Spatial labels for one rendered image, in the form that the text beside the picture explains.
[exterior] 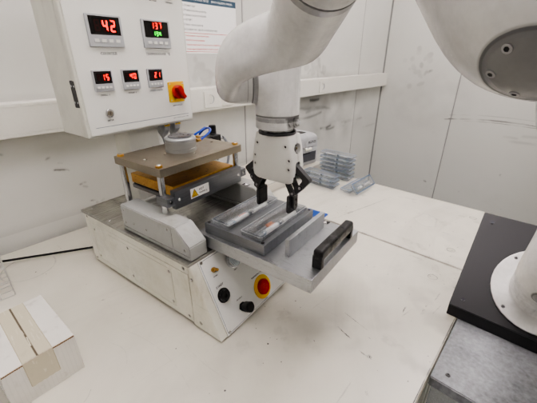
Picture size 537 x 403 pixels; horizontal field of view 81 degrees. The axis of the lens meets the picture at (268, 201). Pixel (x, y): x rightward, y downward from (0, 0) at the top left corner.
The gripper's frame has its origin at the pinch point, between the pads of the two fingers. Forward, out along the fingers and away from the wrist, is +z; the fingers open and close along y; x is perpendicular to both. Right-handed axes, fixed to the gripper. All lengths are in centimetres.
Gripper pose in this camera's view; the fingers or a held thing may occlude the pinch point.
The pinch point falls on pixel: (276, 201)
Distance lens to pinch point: 69.0
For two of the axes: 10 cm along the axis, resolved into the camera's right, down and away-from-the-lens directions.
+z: 0.0, 9.1, 4.1
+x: -5.8, 3.4, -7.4
